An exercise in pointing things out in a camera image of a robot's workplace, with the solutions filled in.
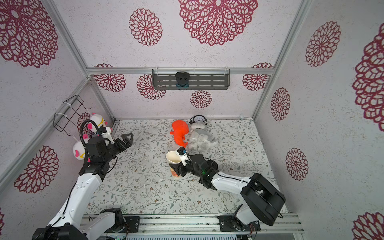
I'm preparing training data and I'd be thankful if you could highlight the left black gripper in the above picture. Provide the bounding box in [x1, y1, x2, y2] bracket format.
[103, 133, 134, 163]

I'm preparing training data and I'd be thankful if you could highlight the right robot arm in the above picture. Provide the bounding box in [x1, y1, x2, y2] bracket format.
[166, 147, 286, 231]

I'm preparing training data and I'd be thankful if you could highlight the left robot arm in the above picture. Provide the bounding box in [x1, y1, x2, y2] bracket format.
[32, 133, 134, 240]

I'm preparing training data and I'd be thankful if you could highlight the white grey plush rabbit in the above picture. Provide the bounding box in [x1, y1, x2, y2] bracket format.
[188, 123, 219, 151]

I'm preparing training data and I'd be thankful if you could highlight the upper pink white doll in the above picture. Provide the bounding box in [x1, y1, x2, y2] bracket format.
[87, 113, 109, 133]

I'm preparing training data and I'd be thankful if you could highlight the pink white doll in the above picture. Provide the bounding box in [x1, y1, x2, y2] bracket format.
[73, 141, 85, 161]
[87, 113, 109, 133]

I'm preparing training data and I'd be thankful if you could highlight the small alarm clock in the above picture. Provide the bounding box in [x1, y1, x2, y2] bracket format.
[190, 115, 208, 125]

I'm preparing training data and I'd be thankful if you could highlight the lower pink white doll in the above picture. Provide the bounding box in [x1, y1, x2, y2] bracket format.
[73, 141, 85, 161]

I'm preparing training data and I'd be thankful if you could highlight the black object on shelf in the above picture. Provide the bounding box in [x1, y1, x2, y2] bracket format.
[175, 72, 190, 88]

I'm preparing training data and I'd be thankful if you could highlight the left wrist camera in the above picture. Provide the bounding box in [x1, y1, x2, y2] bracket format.
[99, 127, 115, 144]

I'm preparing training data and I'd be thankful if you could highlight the left black corrugated cable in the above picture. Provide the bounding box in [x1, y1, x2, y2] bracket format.
[79, 119, 104, 148]

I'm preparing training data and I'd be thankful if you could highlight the black wire basket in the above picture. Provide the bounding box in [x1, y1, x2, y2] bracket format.
[52, 95, 91, 138]

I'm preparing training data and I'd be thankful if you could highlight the grey metal wall shelf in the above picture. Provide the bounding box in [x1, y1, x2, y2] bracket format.
[152, 69, 231, 91]

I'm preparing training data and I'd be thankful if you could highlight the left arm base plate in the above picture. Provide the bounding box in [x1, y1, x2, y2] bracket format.
[98, 215, 141, 234]

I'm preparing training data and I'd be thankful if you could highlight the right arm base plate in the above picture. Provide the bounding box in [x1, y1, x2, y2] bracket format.
[217, 215, 261, 233]

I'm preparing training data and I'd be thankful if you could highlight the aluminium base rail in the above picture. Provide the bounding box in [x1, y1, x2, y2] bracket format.
[79, 212, 305, 237]

